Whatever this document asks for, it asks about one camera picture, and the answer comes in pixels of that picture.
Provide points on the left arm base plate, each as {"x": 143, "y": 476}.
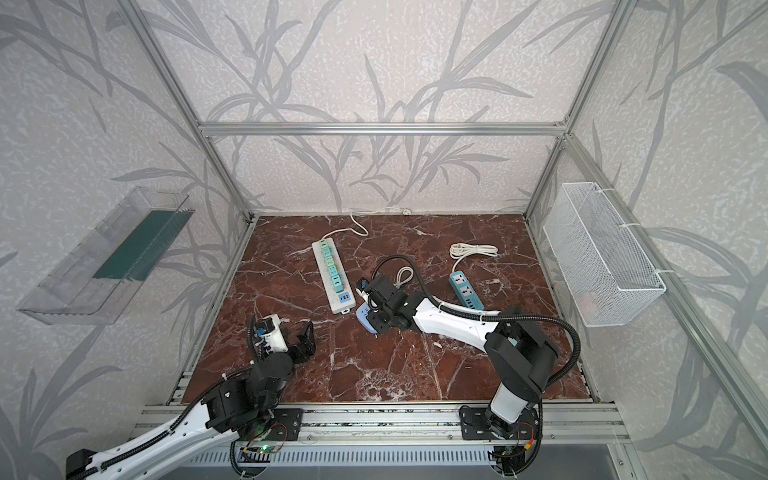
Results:
{"x": 284, "y": 427}

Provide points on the long white pastel power strip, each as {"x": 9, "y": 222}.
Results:
{"x": 339, "y": 302}

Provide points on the square blue power strip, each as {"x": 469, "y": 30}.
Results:
{"x": 362, "y": 316}

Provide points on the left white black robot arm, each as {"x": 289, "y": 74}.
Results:
{"x": 238, "y": 406}

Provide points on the clear plastic wall tray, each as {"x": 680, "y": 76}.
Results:
{"x": 96, "y": 281}

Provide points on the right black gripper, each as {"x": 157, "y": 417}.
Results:
{"x": 379, "y": 303}

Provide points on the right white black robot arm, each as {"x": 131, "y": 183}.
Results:
{"x": 528, "y": 352}

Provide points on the white wire mesh basket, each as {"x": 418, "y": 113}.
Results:
{"x": 608, "y": 274}

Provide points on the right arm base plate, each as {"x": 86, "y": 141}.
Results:
{"x": 479, "y": 423}

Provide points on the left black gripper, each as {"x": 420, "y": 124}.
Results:
{"x": 298, "y": 346}

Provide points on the aluminium front rail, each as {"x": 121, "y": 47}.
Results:
{"x": 438, "y": 423}

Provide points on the teal power strip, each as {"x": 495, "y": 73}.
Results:
{"x": 464, "y": 291}

